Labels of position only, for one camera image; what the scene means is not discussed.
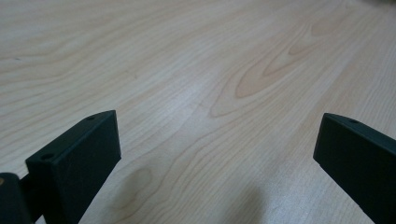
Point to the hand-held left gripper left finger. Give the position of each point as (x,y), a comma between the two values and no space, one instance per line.
(77,165)

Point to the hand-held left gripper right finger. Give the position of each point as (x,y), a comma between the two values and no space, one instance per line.
(358,161)

